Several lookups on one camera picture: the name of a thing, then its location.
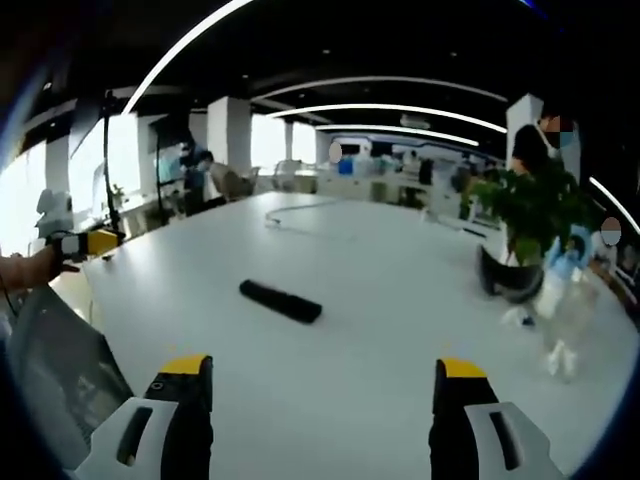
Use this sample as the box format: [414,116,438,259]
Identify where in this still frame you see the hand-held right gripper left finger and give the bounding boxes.
[73,353,216,480]

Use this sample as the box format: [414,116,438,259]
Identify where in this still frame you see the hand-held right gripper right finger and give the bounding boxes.
[428,356,567,480]

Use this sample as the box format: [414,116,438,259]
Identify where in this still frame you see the black remote control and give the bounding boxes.
[238,278,324,327]

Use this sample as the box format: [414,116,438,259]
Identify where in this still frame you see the white rounded device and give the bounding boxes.
[35,188,75,237]

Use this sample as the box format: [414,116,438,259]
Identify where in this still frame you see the black stand pole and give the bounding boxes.
[101,89,127,239]

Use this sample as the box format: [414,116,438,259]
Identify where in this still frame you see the grey mesh chair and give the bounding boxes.
[3,283,137,454]

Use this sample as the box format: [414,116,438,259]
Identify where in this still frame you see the clear plastic bottle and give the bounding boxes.
[499,267,601,384]

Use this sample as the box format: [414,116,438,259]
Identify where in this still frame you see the black plant pot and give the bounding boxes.
[476,243,545,304]

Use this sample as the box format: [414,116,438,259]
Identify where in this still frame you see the beige office chair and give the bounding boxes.
[213,163,262,202]

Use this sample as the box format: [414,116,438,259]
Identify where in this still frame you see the blue and white packet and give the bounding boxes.
[545,223,597,280]

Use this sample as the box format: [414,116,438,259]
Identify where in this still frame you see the green potted plant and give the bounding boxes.
[468,158,604,267]

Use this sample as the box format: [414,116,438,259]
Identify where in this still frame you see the grey cable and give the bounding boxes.
[264,198,362,240]

